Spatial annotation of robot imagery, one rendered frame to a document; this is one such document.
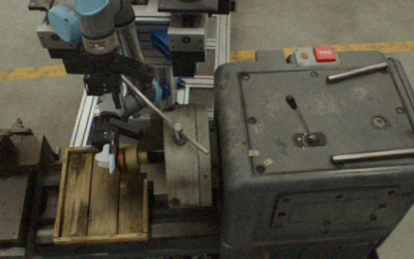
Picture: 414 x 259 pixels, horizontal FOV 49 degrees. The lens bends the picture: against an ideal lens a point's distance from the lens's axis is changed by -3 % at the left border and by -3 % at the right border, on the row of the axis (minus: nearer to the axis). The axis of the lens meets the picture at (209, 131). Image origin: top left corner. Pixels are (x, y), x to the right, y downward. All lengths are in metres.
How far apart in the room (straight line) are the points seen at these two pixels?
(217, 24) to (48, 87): 1.19
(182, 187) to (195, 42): 0.65
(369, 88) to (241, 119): 0.40
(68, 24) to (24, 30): 2.30
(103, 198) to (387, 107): 0.94
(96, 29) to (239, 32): 2.43
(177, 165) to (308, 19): 2.49
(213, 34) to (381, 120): 1.88
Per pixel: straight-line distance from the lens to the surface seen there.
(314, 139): 1.25
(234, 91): 1.34
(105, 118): 1.52
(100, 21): 1.03
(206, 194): 1.31
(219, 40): 3.01
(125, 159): 1.39
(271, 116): 1.29
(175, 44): 1.75
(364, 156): 1.24
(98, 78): 1.11
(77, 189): 1.64
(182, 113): 1.32
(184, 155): 1.26
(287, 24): 3.51
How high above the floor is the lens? 2.26
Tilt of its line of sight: 54 degrees down
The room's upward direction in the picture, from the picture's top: straight up
